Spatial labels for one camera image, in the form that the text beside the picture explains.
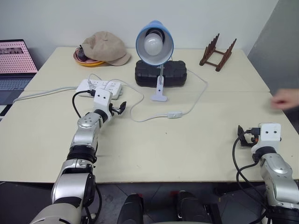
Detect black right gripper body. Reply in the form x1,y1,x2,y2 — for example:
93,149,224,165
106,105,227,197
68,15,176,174
241,133,258,147

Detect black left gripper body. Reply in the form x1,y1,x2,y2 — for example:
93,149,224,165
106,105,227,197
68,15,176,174
108,103,121,116

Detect blue clamp desk lamp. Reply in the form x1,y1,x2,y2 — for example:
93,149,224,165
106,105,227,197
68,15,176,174
135,20,175,102

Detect bare person's hand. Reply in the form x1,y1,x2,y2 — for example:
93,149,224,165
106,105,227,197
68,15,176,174
270,88,299,110

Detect white power strip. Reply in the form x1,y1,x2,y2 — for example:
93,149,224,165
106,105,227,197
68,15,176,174
76,78,123,99

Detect pink and yellow plates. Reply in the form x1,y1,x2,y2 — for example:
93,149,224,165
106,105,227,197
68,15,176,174
72,49,106,68

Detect black plastic case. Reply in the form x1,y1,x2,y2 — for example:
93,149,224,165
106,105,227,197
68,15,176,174
134,60,188,88

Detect beige cap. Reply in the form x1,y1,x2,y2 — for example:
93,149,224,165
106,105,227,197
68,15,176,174
81,31,132,66

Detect dark object on plate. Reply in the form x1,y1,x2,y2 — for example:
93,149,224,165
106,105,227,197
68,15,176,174
76,46,86,62

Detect white light bulb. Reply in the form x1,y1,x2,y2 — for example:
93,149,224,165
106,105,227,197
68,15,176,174
143,32,163,56

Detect brown wooden rack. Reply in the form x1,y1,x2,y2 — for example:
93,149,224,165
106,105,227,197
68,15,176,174
199,33,237,72

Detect dark rounded shape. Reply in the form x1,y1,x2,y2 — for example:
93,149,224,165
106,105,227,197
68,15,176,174
116,193,144,224
175,190,212,224

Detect grey laptop with pink screen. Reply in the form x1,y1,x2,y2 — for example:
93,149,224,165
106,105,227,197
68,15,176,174
0,39,38,122

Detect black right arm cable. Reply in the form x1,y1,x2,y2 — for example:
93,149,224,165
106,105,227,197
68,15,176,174
232,126,270,213

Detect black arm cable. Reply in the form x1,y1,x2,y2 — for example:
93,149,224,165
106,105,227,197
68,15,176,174
71,89,97,119
232,126,270,213

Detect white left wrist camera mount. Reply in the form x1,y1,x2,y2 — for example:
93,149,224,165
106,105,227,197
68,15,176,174
93,88,113,117

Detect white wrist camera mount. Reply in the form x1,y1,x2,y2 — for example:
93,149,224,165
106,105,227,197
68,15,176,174
251,122,282,154
93,88,113,117

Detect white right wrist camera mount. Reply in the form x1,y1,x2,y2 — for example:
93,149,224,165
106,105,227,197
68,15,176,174
251,122,282,154

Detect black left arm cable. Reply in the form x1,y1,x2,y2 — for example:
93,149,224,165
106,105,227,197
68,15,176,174
71,89,97,119

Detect white inline cord switch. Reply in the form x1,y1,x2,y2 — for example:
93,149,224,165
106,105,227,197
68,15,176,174
166,111,183,120

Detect white lamp cord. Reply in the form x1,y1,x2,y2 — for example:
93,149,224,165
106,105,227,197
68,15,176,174
87,69,208,123

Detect grey power strip cable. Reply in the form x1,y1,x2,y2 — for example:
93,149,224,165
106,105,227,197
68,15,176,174
12,86,79,105

